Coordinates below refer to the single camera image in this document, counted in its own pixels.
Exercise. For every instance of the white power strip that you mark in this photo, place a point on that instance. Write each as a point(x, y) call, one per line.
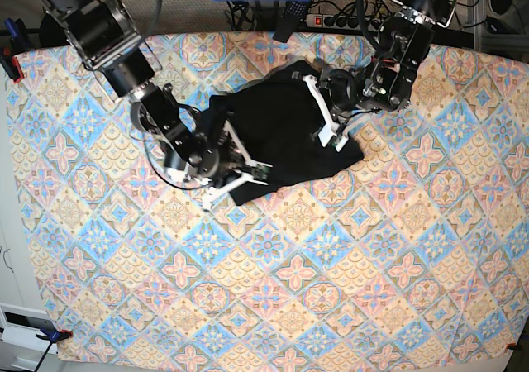
point(332, 22)

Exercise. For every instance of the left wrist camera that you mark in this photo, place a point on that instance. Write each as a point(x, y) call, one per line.
point(338, 142)

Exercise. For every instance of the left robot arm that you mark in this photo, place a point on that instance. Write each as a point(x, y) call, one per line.
point(400, 45)

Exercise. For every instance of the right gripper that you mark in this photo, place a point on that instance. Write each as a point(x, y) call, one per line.
point(217, 165)

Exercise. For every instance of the blue orange clamp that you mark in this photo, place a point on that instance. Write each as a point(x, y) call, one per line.
point(53, 336)

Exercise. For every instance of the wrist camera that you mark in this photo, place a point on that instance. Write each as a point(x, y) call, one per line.
point(338, 142)
point(259, 174)

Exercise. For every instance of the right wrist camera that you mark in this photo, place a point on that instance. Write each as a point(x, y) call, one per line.
point(259, 174)

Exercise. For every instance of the black T-shirt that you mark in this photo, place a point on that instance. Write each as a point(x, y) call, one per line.
point(277, 120)

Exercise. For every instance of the patterned tablecloth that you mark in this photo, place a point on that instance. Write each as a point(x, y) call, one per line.
point(415, 257)

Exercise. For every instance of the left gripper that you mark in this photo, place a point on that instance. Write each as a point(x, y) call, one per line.
point(338, 97)

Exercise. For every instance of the white cabinet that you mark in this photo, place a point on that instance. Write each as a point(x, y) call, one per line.
point(19, 290)

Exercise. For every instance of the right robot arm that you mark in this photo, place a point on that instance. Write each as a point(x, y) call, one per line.
point(198, 146)

